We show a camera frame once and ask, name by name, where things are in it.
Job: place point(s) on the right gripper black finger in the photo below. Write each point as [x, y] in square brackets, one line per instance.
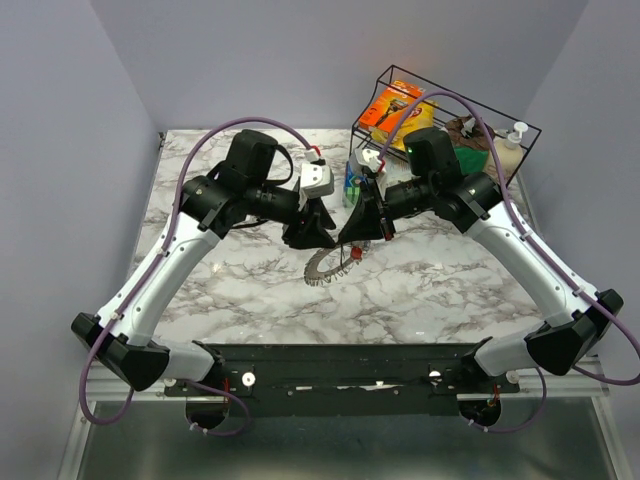
[374, 233]
[358, 222]

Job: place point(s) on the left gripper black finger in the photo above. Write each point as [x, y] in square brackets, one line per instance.
[322, 240]
[325, 218]

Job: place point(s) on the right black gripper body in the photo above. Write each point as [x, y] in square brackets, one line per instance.
[388, 227]

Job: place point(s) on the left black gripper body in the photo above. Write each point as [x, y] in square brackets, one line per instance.
[304, 209]

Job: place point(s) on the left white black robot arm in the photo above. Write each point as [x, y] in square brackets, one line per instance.
[209, 206]

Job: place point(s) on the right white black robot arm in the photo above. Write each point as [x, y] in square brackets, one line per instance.
[573, 311]

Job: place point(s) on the blue green small box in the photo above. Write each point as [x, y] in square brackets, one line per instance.
[351, 186]

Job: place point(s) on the orange razor box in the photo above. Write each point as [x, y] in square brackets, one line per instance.
[397, 89]

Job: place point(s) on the yellow chips bag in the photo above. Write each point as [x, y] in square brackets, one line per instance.
[420, 117]

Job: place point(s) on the green brown paper bag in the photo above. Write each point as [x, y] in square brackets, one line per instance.
[470, 145]

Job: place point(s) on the cream pump lotion bottle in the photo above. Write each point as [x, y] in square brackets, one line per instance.
[509, 149]

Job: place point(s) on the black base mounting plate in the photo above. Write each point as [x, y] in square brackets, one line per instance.
[277, 380]

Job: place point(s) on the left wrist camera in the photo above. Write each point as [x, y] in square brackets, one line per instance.
[316, 181]

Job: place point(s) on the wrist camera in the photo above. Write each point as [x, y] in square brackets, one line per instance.
[316, 181]
[365, 163]

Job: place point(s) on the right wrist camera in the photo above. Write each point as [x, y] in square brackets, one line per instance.
[365, 163]

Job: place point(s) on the black wire shelf rack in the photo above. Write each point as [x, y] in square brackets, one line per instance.
[497, 123]

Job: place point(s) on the aluminium extrusion rail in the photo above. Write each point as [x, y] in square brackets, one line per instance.
[103, 385]

